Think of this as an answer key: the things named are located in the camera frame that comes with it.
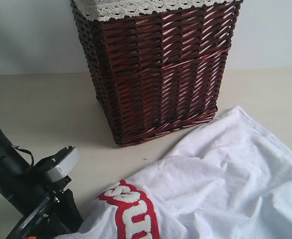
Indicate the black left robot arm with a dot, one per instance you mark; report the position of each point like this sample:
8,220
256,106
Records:
12,164

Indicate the dark brown wicker basket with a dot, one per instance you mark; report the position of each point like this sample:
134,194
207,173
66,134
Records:
157,73

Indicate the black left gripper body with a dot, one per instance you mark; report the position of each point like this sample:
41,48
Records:
31,189

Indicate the white t-shirt red lettering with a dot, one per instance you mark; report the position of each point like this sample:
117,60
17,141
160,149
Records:
228,179

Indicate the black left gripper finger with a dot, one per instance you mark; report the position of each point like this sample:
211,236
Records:
29,227
67,211

